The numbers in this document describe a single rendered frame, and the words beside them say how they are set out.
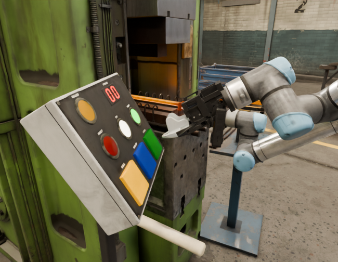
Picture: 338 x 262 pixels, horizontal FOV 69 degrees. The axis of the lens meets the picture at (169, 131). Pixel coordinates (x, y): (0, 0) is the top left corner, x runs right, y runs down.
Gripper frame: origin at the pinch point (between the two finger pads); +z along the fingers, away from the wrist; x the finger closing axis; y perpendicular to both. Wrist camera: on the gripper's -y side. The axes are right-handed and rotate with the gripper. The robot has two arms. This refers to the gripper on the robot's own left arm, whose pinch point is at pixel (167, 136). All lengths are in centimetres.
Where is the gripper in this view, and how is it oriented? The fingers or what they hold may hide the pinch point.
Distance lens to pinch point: 69.5
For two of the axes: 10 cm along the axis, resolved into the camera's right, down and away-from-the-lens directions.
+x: -1.3, 3.6, -9.2
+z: -8.6, 4.3, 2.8
